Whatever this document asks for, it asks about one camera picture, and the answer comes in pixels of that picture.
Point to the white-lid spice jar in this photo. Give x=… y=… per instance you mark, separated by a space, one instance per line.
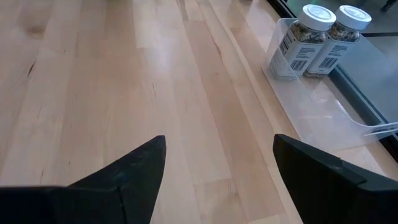
x=298 y=53
x=332 y=56

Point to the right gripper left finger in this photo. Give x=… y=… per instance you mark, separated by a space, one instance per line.
x=109 y=199

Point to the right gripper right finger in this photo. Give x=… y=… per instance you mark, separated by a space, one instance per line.
x=326 y=193

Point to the clear plastic bin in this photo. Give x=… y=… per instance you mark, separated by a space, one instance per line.
x=320 y=118

